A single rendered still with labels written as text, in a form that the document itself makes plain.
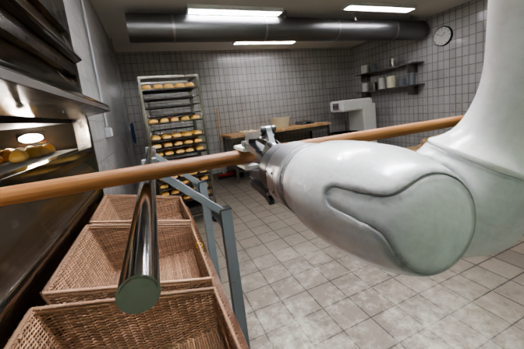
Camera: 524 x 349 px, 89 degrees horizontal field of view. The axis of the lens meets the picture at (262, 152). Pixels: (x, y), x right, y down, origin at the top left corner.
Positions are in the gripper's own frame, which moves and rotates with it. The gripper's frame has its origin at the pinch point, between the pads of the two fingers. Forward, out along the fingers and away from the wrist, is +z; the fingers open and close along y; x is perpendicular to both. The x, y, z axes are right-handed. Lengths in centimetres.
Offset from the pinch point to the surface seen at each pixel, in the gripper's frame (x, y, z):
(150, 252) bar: -18.7, 1.9, -28.9
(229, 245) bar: 1, 37, 37
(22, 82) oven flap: -41, -21, 20
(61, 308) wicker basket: -47, 36, 28
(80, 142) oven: -62, -2, 149
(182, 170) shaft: -13.2, 0.3, -1.2
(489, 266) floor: 190, 120, 55
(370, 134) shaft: 32.6, -0.2, -1.2
